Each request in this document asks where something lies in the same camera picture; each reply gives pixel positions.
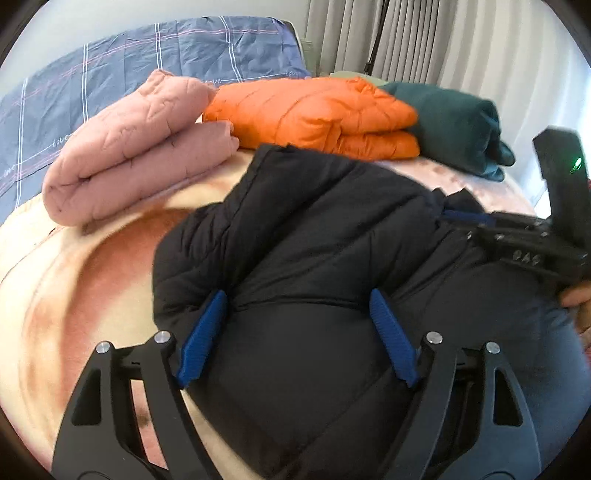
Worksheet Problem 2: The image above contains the teal folded garment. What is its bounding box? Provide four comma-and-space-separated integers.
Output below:
382, 81, 516, 184

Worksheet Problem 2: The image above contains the black puffer jacket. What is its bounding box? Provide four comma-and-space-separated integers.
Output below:
151, 143, 583, 480

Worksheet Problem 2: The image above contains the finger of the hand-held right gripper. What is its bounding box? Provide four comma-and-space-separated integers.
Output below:
438, 209, 509, 232
464, 229, 509, 263

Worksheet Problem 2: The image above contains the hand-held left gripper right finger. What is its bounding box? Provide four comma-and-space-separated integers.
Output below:
369, 288, 543, 480

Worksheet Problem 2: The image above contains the light green cloth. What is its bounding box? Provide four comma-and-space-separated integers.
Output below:
329, 71, 391, 88

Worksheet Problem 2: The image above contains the grey curtain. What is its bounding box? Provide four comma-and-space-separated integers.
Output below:
307, 0, 583, 206

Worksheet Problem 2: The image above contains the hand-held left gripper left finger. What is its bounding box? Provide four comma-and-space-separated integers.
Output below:
52, 290, 230, 480

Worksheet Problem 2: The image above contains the blue plaid pillow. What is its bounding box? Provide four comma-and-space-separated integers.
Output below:
0, 17, 311, 217

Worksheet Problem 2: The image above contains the black stand pole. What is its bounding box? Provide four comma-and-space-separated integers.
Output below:
362, 0, 392, 77

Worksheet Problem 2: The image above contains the person's right hand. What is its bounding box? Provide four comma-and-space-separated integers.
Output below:
560, 281, 591, 334

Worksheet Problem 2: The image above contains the orange puffer jacket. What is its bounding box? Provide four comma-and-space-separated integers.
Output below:
202, 76, 422, 160

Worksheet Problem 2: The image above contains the pink quilted jacket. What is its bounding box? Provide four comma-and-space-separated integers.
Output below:
42, 69, 241, 227

